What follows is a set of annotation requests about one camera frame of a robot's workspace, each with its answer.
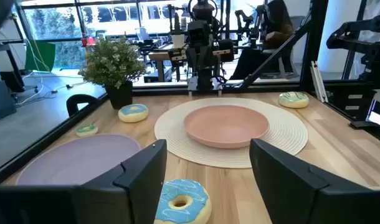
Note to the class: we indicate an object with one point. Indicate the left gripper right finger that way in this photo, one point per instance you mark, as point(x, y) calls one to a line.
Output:
point(283, 183)

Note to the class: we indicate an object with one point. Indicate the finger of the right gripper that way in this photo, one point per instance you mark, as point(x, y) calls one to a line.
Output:
point(210, 59)
point(191, 60)

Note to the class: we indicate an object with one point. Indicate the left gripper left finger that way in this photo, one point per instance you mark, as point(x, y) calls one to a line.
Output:
point(137, 186)

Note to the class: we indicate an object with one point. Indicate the blue donut white drizzle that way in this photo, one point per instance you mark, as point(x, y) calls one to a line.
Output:
point(197, 202)

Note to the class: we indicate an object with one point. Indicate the small green donut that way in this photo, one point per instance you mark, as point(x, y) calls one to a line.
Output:
point(87, 130)

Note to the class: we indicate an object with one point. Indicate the mint green donut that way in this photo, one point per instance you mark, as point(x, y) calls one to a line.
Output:
point(293, 101)

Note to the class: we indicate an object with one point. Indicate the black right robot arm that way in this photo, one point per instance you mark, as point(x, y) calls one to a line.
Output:
point(204, 12)

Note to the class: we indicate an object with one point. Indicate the white cup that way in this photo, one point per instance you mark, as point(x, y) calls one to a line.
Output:
point(178, 41)

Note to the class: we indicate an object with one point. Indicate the wooden background desk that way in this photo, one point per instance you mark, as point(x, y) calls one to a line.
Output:
point(160, 56)

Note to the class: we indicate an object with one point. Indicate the white round woven placemat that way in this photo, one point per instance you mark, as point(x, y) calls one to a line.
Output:
point(283, 137)

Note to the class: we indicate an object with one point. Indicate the person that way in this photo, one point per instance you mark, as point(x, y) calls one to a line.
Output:
point(277, 34)

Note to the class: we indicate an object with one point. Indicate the grey office chair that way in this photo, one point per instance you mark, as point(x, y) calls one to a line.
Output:
point(285, 67)

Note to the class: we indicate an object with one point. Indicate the purple plate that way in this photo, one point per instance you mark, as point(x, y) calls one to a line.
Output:
point(74, 158)

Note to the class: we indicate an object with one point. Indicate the pink bowl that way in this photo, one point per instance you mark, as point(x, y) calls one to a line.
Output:
point(224, 127)

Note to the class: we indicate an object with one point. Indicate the blue donut yellow swirl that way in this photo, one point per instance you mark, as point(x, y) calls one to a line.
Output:
point(132, 116)

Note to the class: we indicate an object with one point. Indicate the potted green plant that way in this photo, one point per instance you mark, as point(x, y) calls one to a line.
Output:
point(112, 62)

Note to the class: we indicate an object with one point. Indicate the black control box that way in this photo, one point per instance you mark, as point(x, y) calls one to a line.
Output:
point(342, 102)

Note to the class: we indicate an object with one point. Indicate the red object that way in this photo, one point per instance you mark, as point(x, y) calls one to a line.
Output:
point(88, 41)

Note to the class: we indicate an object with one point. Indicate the black articulated equipment rig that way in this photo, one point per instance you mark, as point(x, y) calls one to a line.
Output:
point(364, 46)

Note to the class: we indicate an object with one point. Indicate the green board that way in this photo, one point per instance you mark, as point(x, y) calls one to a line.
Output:
point(42, 57)

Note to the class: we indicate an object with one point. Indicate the grey cabinet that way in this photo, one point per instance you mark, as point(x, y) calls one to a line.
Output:
point(1, 99)

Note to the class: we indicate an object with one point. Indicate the black diagonal frame strut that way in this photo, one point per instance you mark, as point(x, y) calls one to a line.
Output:
point(271, 57)

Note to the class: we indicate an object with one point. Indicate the black frame post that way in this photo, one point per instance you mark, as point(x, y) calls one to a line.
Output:
point(311, 46)

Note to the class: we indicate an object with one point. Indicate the white aluminium bracket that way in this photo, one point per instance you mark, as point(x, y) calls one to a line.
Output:
point(317, 81)

